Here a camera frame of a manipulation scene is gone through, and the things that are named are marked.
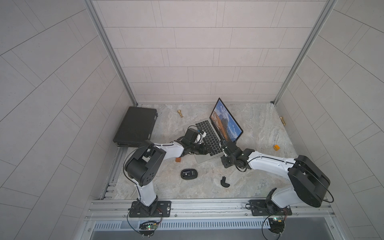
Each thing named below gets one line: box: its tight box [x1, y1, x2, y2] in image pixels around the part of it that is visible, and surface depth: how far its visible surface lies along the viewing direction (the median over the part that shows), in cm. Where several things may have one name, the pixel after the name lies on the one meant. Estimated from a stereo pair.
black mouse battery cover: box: [220, 176, 230, 188], surface depth 80 cm
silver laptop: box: [194, 97, 244, 164], surface depth 94 cm
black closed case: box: [113, 106, 158, 147], surface depth 97 cm
